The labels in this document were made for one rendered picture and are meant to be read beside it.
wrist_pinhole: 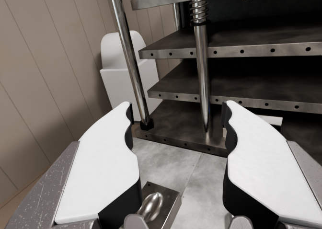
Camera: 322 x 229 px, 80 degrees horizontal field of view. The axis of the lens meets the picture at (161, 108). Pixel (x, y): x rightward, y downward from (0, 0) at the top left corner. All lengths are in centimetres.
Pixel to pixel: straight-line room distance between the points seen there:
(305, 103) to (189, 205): 64
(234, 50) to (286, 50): 19
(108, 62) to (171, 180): 202
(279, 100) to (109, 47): 210
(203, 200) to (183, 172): 17
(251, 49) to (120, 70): 187
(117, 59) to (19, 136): 138
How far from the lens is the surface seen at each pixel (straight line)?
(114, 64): 263
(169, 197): 80
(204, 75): 96
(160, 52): 107
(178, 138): 117
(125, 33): 109
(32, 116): 259
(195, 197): 88
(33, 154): 270
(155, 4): 107
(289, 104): 102
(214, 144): 111
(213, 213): 84
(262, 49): 93
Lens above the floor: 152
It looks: 29 degrees down
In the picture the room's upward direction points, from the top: 11 degrees counter-clockwise
